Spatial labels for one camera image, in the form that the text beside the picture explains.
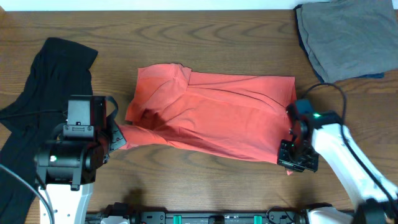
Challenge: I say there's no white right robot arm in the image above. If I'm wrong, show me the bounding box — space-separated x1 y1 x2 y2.
277 100 397 223

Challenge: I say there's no red soccer t-shirt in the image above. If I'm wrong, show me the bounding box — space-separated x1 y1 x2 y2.
121 63 296 164

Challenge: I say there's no grey folded garment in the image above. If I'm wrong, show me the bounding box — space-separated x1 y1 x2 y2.
300 0 397 83

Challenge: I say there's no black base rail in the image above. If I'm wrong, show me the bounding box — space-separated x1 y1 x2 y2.
85 203 309 224

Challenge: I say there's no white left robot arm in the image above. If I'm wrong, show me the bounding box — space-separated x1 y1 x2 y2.
35 95 126 223

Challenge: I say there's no black garment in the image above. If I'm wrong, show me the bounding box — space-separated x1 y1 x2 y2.
0 37 99 224

